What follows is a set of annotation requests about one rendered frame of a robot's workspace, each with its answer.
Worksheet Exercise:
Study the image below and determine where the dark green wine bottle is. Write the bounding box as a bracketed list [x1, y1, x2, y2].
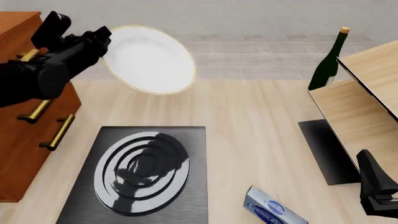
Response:
[307, 26, 351, 91]

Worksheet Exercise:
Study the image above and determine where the blue cream cheese box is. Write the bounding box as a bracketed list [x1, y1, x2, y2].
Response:
[243, 185, 308, 224]

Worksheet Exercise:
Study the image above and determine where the brass cabinet handle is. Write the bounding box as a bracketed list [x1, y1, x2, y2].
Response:
[16, 48, 40, 62]
[17, 99, 52, 124]
[39, 113, 76, 151]

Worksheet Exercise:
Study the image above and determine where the white plate with gold rim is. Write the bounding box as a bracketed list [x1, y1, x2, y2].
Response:
[99, 24, 198, 95]

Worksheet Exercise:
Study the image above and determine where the pale wooden shelf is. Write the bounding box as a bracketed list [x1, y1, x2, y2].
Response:
[297, 39, 398, 186]

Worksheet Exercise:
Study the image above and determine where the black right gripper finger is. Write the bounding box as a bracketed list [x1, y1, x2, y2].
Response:
[356, 149, 394, 199]

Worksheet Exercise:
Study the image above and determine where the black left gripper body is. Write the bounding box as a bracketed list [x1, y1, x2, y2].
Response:
[66, 29, 112, 59]

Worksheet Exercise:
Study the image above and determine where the red-brown wooden cabinet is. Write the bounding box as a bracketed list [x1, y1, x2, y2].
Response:
[0, 11, 83, 203]

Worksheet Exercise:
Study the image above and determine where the flat black stove plate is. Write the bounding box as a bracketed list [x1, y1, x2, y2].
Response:
[55, 125, 208, 224]

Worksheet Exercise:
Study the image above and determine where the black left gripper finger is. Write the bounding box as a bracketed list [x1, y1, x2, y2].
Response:
[96, 26, 113, 39]

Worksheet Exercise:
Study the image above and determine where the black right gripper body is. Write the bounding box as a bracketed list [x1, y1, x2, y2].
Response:
[359, 191, 398, 219]

